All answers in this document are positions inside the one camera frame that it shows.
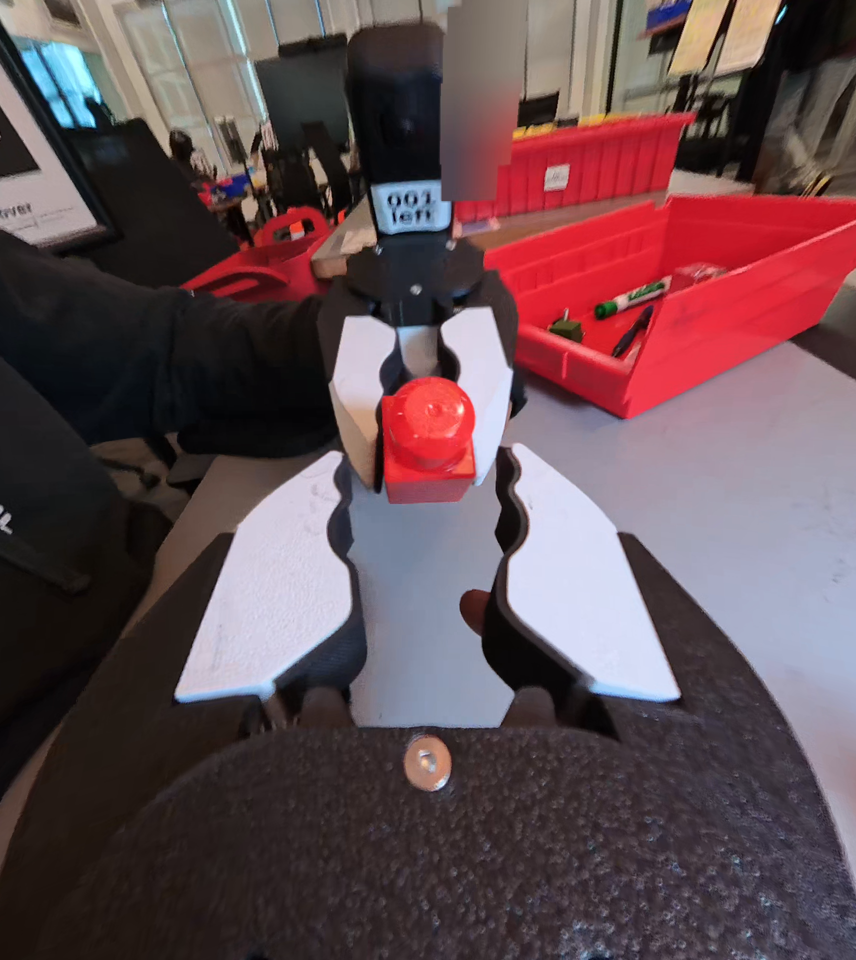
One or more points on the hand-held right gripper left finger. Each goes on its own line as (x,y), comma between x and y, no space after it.
(278,600)

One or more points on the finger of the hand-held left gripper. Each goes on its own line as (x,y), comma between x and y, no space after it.
(357,390)
(484,390)

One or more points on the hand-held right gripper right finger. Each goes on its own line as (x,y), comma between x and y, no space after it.
(585,600)

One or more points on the red dome cap block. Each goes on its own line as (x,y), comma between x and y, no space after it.
(428,427)

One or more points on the red storage bin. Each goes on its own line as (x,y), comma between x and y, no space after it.
(600,165)
(735,322)

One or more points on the person's left forearm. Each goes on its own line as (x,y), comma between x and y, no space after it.
(135,352)

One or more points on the black display screen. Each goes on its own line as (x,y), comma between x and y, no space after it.
(300,90)

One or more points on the small green block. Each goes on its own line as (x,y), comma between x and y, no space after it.
(567,328)

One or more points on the yellow storage bin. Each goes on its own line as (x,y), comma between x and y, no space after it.
(548,129)

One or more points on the orange traffic cone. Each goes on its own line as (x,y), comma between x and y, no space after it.
(297,229)

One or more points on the red plastic tote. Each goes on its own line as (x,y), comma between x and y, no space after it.
(248,274)

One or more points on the green marker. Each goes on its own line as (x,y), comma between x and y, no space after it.
(634,296)

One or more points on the grey side table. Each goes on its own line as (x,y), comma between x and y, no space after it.
(563,217)

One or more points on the small clear plastic box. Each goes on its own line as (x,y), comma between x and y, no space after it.
(698,276)

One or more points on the large black board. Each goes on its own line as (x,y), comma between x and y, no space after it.
(150,202)

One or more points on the paper sheet board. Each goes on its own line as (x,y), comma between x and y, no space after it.
(698,34)
(750,34)

